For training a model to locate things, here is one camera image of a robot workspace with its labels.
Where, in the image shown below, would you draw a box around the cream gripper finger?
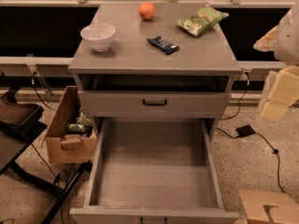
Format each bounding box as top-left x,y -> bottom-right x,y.
261,66 -> 299,122
253,26 -> 278,52

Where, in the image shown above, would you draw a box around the blue rxbar blueberry bar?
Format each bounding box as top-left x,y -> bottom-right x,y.
147,35 -> 179,55

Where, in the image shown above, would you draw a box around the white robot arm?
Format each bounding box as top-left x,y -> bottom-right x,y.
253,3 -> 299,122

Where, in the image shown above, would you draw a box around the grey drawer cabinet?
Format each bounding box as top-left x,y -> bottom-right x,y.
68,2 -> 240,134

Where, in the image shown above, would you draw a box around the open grey middle drawer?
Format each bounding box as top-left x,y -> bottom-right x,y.
70,119 -> 239,224

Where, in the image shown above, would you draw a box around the closed grey top drawer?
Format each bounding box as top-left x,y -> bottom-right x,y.
78,91 -> 231,119

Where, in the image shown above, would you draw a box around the black power adapter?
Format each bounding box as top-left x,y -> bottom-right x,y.
236,125 -> 255,137

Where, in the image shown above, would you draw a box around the green chip bag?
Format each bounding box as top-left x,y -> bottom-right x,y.
178,7 -> 229,37

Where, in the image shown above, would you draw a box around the cardboard box bottom right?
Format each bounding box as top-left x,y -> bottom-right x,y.
238,189 -> 299,224

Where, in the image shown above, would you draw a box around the orange fruit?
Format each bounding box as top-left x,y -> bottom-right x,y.
138,2 -> 155,21

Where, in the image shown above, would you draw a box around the white ceramic bowl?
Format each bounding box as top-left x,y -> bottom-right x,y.
80,23 -> 116,51

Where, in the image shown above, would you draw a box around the green items in box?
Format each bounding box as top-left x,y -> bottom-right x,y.
65,108 -> 93,137

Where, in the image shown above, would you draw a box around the open cardboard box left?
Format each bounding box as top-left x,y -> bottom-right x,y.
45,86 -> 97,163

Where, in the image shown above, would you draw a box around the dark chair on left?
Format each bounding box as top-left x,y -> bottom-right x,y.
0,70 -> 93,224

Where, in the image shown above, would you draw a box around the black adapter cable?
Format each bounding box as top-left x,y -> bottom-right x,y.
216,89 -> 286,194

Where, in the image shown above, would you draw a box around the black drawer handle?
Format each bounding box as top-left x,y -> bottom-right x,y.
142,99 -> 167,106

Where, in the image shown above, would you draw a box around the black cable on left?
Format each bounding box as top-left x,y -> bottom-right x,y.
30,72 -> 57,112

